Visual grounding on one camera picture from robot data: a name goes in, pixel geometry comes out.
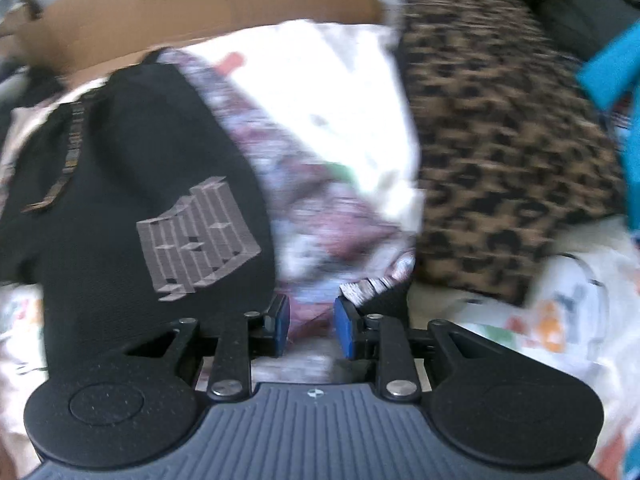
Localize teal garment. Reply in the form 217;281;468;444
575;22;640;241

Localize white printed blanket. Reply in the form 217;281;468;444
0;19;640;480

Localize black shorts with grey print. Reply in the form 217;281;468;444
0;47;417;386

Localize large brown cardboard box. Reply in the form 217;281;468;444
10;0;396;81

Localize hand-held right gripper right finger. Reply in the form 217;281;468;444
334;296;481;402

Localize leopard print pillow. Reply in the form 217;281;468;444
395;0;628;306

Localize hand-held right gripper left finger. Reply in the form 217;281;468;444
122;294;292;402

